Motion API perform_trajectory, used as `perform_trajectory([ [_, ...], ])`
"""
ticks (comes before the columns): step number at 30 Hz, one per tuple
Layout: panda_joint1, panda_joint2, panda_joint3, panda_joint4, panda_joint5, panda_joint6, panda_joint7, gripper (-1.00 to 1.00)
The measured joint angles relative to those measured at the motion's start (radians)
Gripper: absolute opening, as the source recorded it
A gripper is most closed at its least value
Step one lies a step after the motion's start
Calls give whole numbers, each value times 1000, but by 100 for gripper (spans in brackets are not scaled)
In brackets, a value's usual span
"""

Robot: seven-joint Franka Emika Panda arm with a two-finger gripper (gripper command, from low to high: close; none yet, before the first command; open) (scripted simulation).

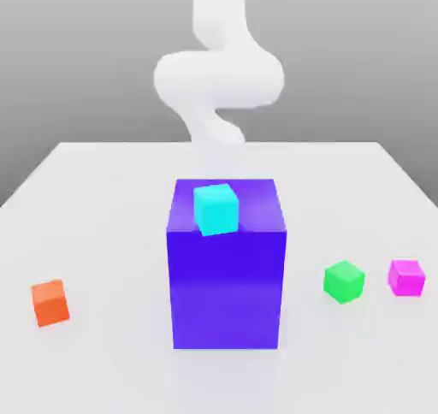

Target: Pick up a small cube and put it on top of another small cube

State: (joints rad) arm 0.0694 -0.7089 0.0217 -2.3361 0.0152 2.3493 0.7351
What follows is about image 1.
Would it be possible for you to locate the small cyan cube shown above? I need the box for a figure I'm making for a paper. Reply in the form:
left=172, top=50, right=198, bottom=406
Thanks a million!
left=192, top=182, right=240, bottom=238

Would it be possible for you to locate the small green cube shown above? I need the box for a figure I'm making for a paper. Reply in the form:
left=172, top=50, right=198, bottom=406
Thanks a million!
left=323, top=259, right=366, bottom=305

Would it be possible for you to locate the small orange cube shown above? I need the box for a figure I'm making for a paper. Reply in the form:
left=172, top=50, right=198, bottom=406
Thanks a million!
left=30, top=278, right=71, bottom=328

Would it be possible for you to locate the small magenta cube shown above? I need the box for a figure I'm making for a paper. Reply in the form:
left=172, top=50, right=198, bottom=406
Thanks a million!
left=387, top=258, right=426, bottom=298

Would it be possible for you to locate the large purple box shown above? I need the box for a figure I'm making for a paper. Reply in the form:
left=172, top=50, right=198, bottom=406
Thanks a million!
left=165, top=178, right=287, bottom=351

